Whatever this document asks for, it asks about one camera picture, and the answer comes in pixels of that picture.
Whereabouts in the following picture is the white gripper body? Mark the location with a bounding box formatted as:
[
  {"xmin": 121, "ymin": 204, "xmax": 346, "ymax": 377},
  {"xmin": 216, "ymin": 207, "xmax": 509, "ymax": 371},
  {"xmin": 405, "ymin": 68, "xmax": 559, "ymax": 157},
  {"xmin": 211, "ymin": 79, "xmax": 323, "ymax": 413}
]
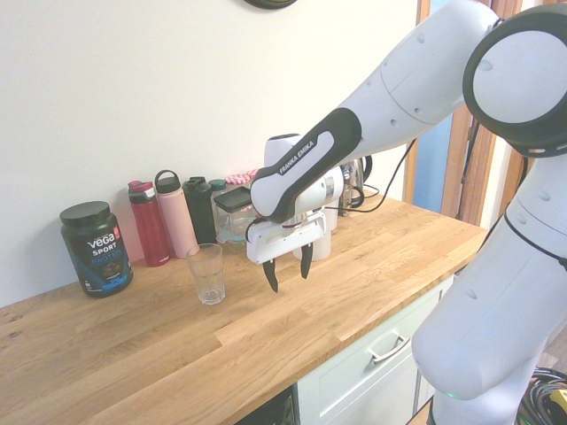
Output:
[{"xmin": 245, "ymin": 207, "xmax": 328, "ymax": 267}]

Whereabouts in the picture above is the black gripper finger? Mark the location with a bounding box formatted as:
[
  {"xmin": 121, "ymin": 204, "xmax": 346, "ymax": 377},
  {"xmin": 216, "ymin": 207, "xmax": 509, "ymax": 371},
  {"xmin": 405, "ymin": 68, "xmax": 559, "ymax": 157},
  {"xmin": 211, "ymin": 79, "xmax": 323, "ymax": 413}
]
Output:
[
  {"xmin": 299, "ymin": 242, "xmax": 314, "ymax": 281},
  {"xmin": 261, "ymin": 259, "xmax": 280, "ymax": 294}
]

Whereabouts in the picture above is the pink water bottle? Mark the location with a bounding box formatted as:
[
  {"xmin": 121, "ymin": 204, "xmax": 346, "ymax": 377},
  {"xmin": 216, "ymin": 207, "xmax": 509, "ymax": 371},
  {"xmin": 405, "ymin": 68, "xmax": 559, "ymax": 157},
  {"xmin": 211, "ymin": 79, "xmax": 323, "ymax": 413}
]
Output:
[{"xmin": 153, "ymin": 169, "xmax": 199, "ymax": 259}]

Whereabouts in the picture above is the red water bottle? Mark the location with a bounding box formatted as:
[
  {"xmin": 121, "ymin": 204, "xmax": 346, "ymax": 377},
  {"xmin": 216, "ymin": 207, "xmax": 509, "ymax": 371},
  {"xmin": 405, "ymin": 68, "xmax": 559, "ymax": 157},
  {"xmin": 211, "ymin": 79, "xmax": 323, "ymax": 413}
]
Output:
[{"xmin": 127, "ymin": 179, "xmax": 172, "ymax": 268}]

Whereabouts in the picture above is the glass container teal lid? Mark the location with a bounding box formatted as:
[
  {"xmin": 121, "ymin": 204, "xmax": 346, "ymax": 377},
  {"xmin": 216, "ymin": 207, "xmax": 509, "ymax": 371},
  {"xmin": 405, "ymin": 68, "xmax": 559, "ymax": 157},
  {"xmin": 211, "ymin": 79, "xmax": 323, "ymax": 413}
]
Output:
[{"xmin": 216, "ymin": 223, "xmax": 249, "ymax": 255}]

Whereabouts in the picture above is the clear container black lid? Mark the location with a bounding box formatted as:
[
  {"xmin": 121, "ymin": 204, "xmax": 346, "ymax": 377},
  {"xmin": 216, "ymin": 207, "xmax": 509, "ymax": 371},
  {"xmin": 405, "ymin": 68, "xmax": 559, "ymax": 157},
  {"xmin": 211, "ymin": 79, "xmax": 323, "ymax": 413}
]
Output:
[{"xmin": 213, "ymin": 188, "xmax": 255, "ymax": 243}]

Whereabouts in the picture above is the clear drinking glass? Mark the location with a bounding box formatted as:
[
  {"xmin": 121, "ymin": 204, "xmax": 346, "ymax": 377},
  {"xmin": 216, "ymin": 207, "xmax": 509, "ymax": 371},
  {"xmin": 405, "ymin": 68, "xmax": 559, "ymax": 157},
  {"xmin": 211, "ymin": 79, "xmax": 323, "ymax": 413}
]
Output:
[{"xmin": 185, "ymin": 242, "xmax": 226, "ymax": 306}]

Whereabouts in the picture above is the glass jar red checked lid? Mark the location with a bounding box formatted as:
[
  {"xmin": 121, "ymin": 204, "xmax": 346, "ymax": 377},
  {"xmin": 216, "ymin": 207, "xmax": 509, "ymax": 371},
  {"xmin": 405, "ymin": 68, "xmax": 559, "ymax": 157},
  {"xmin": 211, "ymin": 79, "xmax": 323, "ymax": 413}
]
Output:
[{"xmin": 224, "ymin": 167, "xmax": 260, "ymax": 192}]

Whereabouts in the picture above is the black shaker bottle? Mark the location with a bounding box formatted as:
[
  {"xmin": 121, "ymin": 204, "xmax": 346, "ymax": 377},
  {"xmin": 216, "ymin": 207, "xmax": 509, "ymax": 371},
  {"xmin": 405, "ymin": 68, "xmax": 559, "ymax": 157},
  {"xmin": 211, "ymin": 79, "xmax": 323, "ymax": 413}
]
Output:
[{"xmin": 182, "ymin": 175, "xmax": 218, "ymax": 246}]

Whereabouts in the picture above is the green lid jar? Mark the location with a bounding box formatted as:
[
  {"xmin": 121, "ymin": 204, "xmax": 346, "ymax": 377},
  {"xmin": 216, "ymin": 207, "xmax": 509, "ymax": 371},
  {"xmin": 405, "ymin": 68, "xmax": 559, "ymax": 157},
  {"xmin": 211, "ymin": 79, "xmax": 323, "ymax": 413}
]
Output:
[{"xmin": 207, "ymin": 178, "xmax": 229, "ymax": 209}]

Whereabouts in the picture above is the glass French press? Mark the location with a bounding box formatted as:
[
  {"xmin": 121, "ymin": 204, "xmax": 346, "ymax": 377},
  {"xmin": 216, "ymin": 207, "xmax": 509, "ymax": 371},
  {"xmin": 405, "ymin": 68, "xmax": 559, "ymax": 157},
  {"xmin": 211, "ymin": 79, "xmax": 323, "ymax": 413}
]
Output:
[{"xmin": 338, "ymin": 155, "xmax": 374, "ymax": 218}]

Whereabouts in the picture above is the white cabinet drawer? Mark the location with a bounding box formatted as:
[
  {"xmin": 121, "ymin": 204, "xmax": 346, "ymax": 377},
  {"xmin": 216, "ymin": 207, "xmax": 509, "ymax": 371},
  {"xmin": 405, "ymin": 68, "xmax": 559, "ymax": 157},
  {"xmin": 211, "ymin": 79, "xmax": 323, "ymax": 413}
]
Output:
[{"xmin": 295, "ymin": 274, "xmax": 457, "ymax": 425}]

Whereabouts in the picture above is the black dishwasher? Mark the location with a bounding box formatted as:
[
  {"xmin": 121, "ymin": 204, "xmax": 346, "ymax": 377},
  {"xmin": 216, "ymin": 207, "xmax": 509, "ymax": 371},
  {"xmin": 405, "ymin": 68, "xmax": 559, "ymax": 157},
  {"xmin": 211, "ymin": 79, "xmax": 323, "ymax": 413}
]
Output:
[{"xmin": 245, "ymin": 382, "xmax": 299, "ymax": 425}]

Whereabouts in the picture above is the black Vega protein tub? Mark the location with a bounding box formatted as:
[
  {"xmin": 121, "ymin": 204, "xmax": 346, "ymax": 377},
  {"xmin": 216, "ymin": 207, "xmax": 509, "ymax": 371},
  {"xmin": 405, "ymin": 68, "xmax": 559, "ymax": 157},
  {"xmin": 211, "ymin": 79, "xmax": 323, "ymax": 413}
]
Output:
[{"xmin": 59, "ymin": 201, "xmax": 135, "ymax": 298}]

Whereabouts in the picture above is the metal drawer handle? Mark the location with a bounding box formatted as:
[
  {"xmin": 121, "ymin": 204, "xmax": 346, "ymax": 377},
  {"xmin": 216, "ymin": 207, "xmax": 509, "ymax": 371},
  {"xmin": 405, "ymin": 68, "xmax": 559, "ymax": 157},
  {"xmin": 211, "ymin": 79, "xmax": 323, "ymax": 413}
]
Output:
[{"xmin": 366, "ymin": 334, "xmax": 411, "ymax": 365}]

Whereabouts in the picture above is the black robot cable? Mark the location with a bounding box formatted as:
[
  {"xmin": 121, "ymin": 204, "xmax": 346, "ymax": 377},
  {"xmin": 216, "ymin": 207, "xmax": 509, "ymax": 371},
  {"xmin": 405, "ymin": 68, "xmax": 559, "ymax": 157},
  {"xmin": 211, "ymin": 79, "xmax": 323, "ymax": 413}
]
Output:
[{"xmin": 337, "ymin": 137, "xmax": 418, "ymax": 214}]

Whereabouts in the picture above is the wooden door frame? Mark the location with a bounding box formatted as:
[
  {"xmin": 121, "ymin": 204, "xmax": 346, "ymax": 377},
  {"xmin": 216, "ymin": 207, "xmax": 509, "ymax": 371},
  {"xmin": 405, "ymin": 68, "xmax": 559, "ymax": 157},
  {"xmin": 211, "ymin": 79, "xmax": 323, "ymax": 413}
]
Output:
[{"xmin": 416, "ymin": 0, "xmax": 529, "ymax": 231}]

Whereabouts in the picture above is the black round wall clock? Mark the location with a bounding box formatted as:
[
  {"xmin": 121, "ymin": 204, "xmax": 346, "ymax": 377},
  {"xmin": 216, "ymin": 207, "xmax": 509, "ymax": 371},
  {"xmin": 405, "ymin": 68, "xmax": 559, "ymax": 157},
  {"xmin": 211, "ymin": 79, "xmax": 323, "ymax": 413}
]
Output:
[{"xmin": 242, "ymin": 0, "xmax": 299, "ymax": 10}]

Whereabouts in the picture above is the dark cable bundle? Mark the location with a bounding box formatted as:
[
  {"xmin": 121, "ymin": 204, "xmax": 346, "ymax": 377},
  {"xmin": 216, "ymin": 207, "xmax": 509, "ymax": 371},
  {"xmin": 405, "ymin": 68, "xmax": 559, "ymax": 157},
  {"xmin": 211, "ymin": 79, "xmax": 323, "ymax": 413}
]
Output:
[{"xmin": 517, "ymin": 366, "xmax": 567, "ymax": 425}]

